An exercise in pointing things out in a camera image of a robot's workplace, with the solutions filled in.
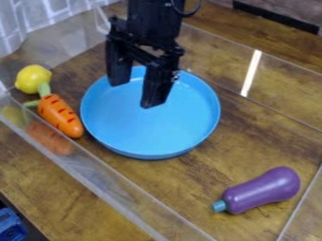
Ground purple toy eggplant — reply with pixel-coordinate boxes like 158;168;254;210
211;167;301;215

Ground orange toy carrot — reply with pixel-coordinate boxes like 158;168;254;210
24;83;85;138

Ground yellow toy lemon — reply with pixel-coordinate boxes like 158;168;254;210
15;65;54;94

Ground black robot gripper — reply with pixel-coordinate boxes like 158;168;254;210
106;0;186;108

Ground blue plastic crate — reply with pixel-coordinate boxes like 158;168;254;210
0;208;28;241

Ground clear acrylic barrier wall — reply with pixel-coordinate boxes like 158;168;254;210
0;0;322;241

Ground blue round tray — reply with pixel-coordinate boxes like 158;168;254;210
81;66;221;160

